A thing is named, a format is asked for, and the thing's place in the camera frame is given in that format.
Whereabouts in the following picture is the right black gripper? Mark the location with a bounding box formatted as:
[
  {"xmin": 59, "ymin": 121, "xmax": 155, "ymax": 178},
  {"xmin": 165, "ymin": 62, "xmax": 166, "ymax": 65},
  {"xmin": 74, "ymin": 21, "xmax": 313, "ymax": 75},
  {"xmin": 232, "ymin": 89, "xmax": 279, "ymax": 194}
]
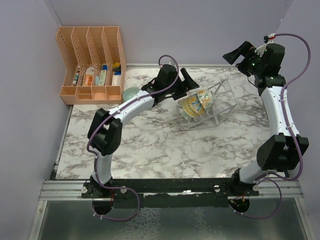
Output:
[{"xmin": 223, "ymin": 41, "xmax": 265, "ymax": 77}]

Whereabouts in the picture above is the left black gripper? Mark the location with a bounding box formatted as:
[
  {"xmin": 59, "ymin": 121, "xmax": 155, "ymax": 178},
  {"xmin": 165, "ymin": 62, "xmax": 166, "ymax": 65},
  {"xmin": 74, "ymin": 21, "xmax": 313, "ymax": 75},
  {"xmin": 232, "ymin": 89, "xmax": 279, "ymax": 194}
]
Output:
[{"xmin": 164, "ymin": 68, "xmax": 199, "ymax": 100}]

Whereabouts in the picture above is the blue orange floral bowl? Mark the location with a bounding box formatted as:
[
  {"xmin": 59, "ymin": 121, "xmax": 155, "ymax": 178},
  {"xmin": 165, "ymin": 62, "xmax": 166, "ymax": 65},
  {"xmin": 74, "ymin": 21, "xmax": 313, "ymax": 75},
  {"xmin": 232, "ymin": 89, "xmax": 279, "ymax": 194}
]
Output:
[{"xmin": 187, "ymin": 94, "xmax": 205, "ymax": 115}]

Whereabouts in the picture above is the yellow flower bowl back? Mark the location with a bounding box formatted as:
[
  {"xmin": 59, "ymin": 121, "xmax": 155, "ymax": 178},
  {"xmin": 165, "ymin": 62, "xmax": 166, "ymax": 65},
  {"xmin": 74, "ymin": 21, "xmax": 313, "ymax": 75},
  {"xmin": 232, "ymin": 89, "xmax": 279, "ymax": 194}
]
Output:
[{"xmin": 197, "ymin": 89, "xmax": 215, "ymax": 110}]

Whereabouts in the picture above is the yellow flower bowl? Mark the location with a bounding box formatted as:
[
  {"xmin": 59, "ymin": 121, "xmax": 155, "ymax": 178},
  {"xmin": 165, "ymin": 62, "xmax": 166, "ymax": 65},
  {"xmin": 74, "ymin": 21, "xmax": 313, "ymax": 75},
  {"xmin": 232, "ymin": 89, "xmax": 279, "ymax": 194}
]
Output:
[
  {"xmin": 177, "ymin": 100, "xmax": 193, "ymax": 121},
  {"xmin": 197, "ymin": 89, "xmax": 215, "ymax": 110}
]

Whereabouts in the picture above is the yellow dotted sun bowl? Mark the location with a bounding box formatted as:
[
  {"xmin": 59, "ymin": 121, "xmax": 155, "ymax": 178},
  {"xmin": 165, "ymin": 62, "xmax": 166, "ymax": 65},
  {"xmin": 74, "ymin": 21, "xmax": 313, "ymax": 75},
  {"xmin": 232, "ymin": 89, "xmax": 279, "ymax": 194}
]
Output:
[{"xmin": 181, "ymin": 98, "xmax": 200, "ymax": 118}]

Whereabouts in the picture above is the yellow flower bowl front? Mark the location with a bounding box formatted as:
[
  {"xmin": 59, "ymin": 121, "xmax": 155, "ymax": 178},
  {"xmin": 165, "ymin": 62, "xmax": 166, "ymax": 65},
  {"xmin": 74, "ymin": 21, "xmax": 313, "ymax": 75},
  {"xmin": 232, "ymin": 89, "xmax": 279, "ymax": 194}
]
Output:
[{"xmin": 177, "ymin": 100, "xmax": 193, "ymax": 121}]

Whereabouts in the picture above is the light teal bowl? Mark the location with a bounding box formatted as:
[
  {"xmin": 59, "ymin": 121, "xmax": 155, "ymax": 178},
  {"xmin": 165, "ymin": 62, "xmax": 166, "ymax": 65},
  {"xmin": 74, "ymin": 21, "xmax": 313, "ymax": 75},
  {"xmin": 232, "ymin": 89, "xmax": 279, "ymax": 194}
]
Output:
[{"xmin": 122, "ymin": 87, "xmax": 140, "ymax": 102}]

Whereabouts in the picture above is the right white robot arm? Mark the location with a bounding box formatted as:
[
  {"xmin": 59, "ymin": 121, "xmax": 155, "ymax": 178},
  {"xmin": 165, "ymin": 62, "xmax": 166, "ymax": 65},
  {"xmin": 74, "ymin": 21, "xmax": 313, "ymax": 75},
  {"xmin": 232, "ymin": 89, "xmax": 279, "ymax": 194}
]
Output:
[{"xmin": 223, "ymin": 41, "xmax": 309, "ymax": 196}]

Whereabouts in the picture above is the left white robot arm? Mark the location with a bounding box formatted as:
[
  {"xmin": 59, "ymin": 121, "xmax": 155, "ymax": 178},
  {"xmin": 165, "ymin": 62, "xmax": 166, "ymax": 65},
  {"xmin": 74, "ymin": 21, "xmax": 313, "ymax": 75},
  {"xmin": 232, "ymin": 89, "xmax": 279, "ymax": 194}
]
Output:
[{"xmin": 87, "ymin": 64, "xmax": 200, "ymax": 198}]

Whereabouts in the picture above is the orange plastic file organizer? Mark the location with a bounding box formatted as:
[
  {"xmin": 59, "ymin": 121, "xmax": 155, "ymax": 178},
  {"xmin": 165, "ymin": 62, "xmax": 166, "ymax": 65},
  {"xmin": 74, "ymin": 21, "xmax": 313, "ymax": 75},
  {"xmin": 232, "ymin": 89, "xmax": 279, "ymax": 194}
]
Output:
[{"xmin": 56, "ymin": 26, "xmax": 127, "ymax": 105}]

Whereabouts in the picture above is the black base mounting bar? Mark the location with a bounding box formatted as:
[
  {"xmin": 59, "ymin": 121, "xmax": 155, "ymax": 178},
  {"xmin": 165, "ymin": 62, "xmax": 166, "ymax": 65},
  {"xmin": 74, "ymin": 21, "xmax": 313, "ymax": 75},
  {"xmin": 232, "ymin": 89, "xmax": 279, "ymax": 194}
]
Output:
[{"xmin": 81, "ymin": 178, "xmax": 259, "ymax": 209}]

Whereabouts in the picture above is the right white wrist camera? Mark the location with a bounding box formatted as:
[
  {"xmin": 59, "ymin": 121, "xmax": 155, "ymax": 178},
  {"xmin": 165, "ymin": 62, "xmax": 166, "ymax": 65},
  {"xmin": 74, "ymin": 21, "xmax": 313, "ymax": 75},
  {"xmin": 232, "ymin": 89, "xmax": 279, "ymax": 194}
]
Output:
[{"xmin": 254, "ymin": 33, "xmax": 276, "ymax": 58}]

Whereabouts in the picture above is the white wire dish rack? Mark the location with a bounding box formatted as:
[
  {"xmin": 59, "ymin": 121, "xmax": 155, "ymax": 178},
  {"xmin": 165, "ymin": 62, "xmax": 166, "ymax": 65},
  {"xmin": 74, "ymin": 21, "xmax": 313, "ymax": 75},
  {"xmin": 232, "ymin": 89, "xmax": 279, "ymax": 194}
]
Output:
[{"xmin": 176, "ymin": 79, "xmax": 237, "ymax": 131}]

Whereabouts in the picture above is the aluminium frame rail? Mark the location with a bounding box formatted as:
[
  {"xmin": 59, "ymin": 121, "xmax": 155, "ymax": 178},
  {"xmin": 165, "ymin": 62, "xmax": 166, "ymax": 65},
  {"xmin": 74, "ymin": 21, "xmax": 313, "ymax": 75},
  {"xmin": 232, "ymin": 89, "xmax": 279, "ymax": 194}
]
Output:
[{"xmin": 39, "ymin": 177, "xmax": 304, "ymax": 201}]

